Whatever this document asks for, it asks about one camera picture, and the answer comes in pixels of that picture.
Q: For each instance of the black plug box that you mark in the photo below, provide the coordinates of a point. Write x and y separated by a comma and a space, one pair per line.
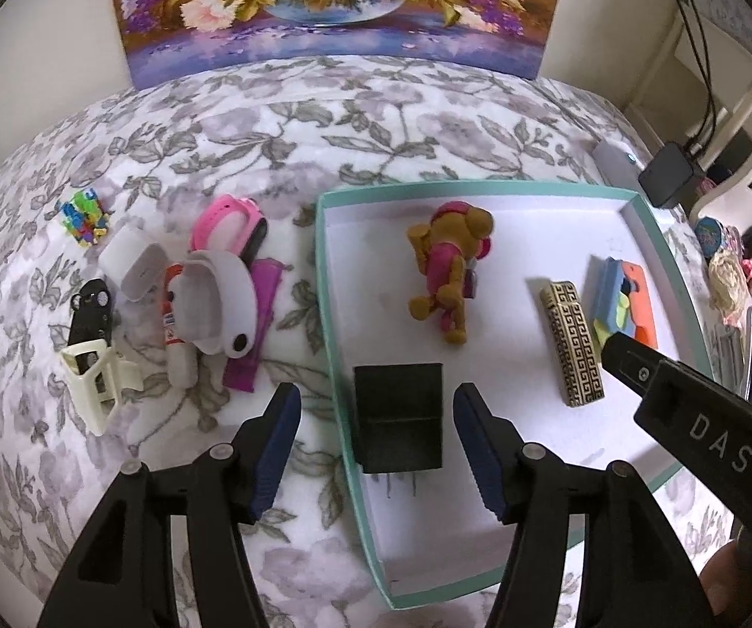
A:
667, 176

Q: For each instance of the pile of assorted trinkets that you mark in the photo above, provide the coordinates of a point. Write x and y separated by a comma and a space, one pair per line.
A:
729, 275

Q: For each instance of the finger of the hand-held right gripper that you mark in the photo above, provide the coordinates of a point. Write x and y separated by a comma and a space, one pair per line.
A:
710, 432

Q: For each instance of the black power adapter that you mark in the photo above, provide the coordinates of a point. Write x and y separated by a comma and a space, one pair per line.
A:
399, 418

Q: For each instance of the white charger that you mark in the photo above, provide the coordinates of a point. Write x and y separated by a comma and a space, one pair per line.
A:
124, 258

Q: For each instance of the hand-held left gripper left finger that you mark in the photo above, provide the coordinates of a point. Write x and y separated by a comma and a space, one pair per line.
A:
278, 451

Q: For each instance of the white wristband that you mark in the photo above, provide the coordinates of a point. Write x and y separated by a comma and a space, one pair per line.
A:
232, 301

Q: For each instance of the pink watch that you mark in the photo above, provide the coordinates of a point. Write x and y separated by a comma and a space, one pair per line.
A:
232, 219

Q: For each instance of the orange glue tube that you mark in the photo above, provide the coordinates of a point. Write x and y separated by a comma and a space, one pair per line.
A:
176, 340

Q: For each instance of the orange blue toy knife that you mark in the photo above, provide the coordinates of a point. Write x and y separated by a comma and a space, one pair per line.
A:
641, 301

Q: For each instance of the pink brown toy dog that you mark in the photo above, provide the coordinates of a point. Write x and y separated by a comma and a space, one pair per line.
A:
448, 261

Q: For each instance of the colourful plastic block toy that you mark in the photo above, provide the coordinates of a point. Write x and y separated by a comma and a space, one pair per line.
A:
85, 216

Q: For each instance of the black toy car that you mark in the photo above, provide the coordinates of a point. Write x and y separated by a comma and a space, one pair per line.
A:
91, 314

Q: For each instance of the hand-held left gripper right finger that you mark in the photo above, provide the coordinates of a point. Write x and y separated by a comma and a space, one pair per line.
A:
481, 451

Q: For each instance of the person's right hand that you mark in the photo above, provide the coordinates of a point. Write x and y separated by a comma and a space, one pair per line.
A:
723, 575

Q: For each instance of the purple clip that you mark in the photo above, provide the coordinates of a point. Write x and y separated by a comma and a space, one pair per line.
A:
251, 353

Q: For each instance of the gold black patterned lighter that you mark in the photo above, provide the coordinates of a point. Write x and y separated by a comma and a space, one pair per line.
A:
572, 347

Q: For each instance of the floral painting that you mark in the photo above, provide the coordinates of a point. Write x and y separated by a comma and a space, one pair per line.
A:
323, 33

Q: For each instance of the cream hair claw clip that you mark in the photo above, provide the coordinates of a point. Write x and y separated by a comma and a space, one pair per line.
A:
98, 392

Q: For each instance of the white power strip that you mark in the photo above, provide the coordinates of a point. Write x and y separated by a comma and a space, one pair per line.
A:
615, 160

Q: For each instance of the teal box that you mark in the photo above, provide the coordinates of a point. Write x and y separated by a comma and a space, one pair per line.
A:
526, 255

